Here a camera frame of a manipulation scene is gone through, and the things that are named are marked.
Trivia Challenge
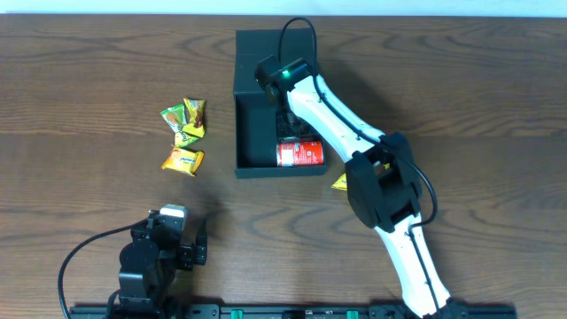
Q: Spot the yellow orange snack packet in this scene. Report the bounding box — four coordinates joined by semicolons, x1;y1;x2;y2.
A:
331;174;347;191

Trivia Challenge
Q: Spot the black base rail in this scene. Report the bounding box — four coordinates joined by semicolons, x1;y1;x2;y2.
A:
68;302;518;319

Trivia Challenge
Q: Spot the orange biscuit packet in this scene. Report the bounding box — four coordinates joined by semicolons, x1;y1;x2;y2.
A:
161;147;205;176

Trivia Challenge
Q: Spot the red chips can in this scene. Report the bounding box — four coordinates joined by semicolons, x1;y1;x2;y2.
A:
276;141;324;167

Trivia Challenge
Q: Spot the yellow-green chocolate snack packet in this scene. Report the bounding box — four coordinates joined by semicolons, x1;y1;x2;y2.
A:
183;98;206;138

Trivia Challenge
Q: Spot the dark green open box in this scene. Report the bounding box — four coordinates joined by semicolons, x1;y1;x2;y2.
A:
233;29;326;179

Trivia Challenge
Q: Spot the green snack packet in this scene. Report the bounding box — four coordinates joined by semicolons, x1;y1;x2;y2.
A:
160;105;198;148

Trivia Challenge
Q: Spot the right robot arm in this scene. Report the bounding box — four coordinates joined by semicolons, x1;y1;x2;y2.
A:
254;56;450;318

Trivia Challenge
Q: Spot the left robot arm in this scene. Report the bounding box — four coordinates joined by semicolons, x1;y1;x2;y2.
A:
105;207;207;318

